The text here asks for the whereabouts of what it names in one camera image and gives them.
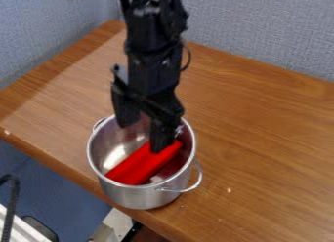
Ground white ribbed appliance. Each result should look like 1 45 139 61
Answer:
0 204 51 242

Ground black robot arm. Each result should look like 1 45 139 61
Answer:
111 0 191 153

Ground white bracket under table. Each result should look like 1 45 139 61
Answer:
87 208 135 242

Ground black cable lower left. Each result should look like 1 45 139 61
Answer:
0 173 22 242

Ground metal pot with handles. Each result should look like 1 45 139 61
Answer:
85 116 203 210

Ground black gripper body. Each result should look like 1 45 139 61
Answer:
111 49 184 119

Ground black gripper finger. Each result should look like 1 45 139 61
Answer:
112 90 139 128
149 116 181 153

